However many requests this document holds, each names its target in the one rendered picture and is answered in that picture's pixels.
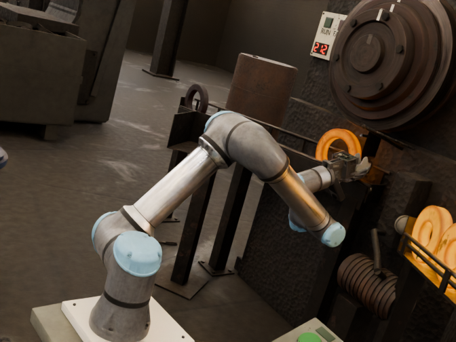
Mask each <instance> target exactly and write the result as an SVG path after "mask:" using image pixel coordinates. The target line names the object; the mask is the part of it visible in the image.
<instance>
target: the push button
mask: <svg viewBox="0 0 456 342"><path fill-rule="evenodd" d="M298 342H321V339H320V338H319V336H317V335H316V334H314V333H312V332H305V333H303V334H301V335H300V336H299V339H298Z"/></svg>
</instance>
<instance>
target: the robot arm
mask: <svg viewBox="0 0 456 342"><path fill-rule="evenodd" d="M234 162H237V163H239V164H240V165H242V166H243V167H245V168H247V169H248V170H249V171H251V172H252V173H254V174H255V175H256V176H257V177H258V178H259V179H260V180H261V181H263V182H264V183H269V185H270V186H271V187H272V188H273V189H274V190H275V192H276V193H277V194H278V195H279V196H280V197H281V198H282V199H283V200H284V201H285V203H286V204H287V205H288V206H289V214H288V218H289V225H290V228H291V229H293V230H294V231H298V232H306V231H308V232H309V233H310V234H312V235H313V236H314V237H316V238H317V239H319V240H320V241H321V242H322V243H323V244H326V245H327V246H329V247H336V246H338V245H339V244H340V243H341V242H342V241H343V240H344V238H345V228H344V227H343V226H342V225H340V223H339V222H336V221H335V220H334V219H333V218H332V217H331V215H329V213H328V212H327V211H326V210H325V208H324V207H323V206H322V204H321V203H320V202H319V201H318V200H317V199H316V197H315V196H314V195H313V193H314V192H316V191H320V190H323V189H325V188H329V191H330V193H331V195H332V196H333V197H334V198H335V199H337V200H339V201H340V202H342V201H343V200H344V199H345V195H344V193H343V190H342V188H341V185H340V183H341V182H342V181H343V182H352V181H356V180H359V179H361V178H363V177H364V176H365V175H366V173H367V172H368V171H369V170H370V168H371V163H368V158H367V157H364V158H363V160H362V161H361V157H360V154H359V153H357V154H355V156H353V155H351V154H349V153H347V152H345V151H340V152H337V153H333V154H332V160H330V161H328V160H327V159H324V160H322V165H321V166H318V167H315V168H312V169H309V170H306V171H303V172H299V173H296V172H295V171H294V170H293V169H292V168H291V166H290V165H289V163H290V161H289V158H288V156H287V155H286V154H285V152H284V151H283V150H282V148H281V147H280V146H279V144H278V143H277V142H276V141H275V140H274V138H273V137H272V136H271V134H270V133H268V131H266V129H265V128H264V127H263V126H261V125H259V124H257V123H255V122H253V121H251V120H249V119H247V118H245V117H244V116H243V115H241V114H239V113H235V112H232V111H221V112H218V113H216V114H214V115H213V116H212V117H211V118H210V119H209V120H208V121H207V122H206V125H205V129H204V133H203V134H202V135H201V136H200V137H199V141H198V146H197V147H196V148H195V149H194V150H193V151H192V152H190V154H188V156H186V158H184V159H183V160H182V161H181V162H180V163H179V164H178V165H177V166H175V167H174V168H173V169H172V170H171V171H170V172H169V173H167V175H165V177H163V178H162V179H161V180H160V181H159V182H158V183H157V184H156V185H155V186H154V187H152V188H151V189H150V190H149V191H148V192H147V193H146V194H144V195H143V196H142V197H141V198H140V199H139V200H138V201H137V202H136V203H135V204H134V205H132V206H123V207H122V208H121V209H120V210H119V211H114V212H108V213H106V214H104V215H102V216H101V217H100V218H99V219H98V220H97V221H96V223H95V224H94V226H93V229H92V242H93V245H94V249H95V251H96V252H97V253H98V254H99V256H100V258H101V260H102V261H103V263H104V266H105V267H106V268H107V271H108V274H107V279H106V282H105V285H104V290H103V293H102V295H101V296H100V298H99V300H98V301H97V303H96V304H95V306H94V307H93V308H92V310H91V313H90V318H89V326H90V328H91V330H92V331H93V332H94V333H95V334H96V335H98V336H99V337H100V338H102V339H104V340H107V341H110V342H138V341H141V340H142V339H144V338H145V337H146V336H147V334H148V332H149V328H150V325H151V317H150V308H149V301H150V299H151V295H152V292H153V287H154V284H155V280H156V277H157V272H158V270H159V268H160V265H161V262H162V247H161V246H160V244H159V242H158V241H157V240H156V239H155V238H153V237H154V230H155V228H156V227H157V226H158V225H159V224H160V223H161V222H162V221H163V220H164V219H165V218H167V217H168V216H169V215H170V214H171V213H172V212H173V211H174V210H175V209H177V208H178V207H179V206H180V205H181V204H182V203H183V202H184V201H185V200H186V199H187V198H188V197H189V196H190V195H191V194H192V193H193V192H194V191H196V190H197V189H198V188H199V187H200V186H201V185H202V184H203V183H204V182H206V181H207V180H208V179H209V178H210V177H211V176H212V175H213V174H214V173H215V172H216V171H217V170H218V169H228V167H229V166H230V165H231V164H233V163H234ZM339 182H340V183H339Z"/></svg>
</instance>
